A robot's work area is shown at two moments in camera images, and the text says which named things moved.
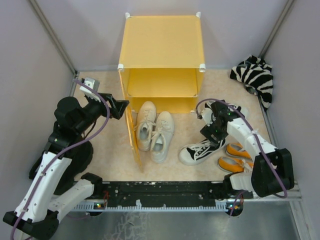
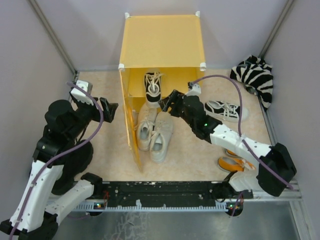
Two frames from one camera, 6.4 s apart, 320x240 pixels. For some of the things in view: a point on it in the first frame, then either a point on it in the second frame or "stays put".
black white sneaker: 194,154 -> 152,83
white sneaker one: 161,137 stays put
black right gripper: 208,131 -> 175,97
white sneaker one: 146,112 stays put
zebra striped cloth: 257,76 stays put
